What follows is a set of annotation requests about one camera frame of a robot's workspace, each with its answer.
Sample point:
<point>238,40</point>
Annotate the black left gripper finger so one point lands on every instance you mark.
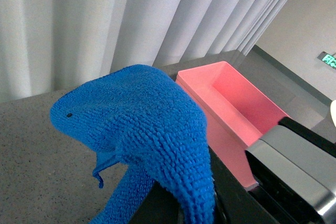
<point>294,169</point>

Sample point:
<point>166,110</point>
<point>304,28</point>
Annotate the white pleated curtain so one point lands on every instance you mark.
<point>54,44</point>

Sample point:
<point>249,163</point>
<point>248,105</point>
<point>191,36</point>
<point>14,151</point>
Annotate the pink plastic box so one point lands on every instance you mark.
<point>237,113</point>

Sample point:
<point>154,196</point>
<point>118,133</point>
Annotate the green exit sign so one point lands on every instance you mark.
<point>328,59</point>

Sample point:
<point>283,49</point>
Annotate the blue microfiber cloth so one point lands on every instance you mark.
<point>140,117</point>

